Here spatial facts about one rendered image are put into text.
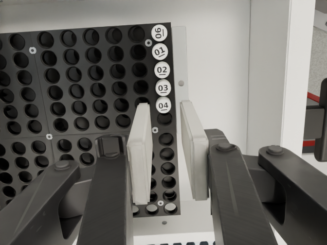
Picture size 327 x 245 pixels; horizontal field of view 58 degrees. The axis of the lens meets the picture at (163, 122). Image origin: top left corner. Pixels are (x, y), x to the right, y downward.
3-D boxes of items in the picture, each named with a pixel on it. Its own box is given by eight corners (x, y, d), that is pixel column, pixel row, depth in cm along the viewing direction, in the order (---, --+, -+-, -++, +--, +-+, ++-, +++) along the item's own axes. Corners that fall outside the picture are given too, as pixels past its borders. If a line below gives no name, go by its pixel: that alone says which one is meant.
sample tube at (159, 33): (166, 24, 26) (167, 24, 22) (166, 39, 27) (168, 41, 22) (152, 25, 26) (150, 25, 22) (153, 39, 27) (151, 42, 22)
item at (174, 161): (170, 22, 24) (171, 22, 23) (180, 211, 29) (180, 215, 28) (147, 23, 24) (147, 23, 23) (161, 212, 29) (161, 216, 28)
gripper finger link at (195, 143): (190, 140, 12) (208, 138, 12) (179, 100, 19) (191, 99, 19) (193, 202, 13) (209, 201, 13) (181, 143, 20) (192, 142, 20)
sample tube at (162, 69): (169, 70, 27) (170, 78, 23) (155, 70, 27) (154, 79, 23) (168, 56, 27) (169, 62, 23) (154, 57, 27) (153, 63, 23)
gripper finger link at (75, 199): (128, 215, 11) (51, 220, 11) (137, 159, 16) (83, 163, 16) (124, 180, 11) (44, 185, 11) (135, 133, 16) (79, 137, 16)
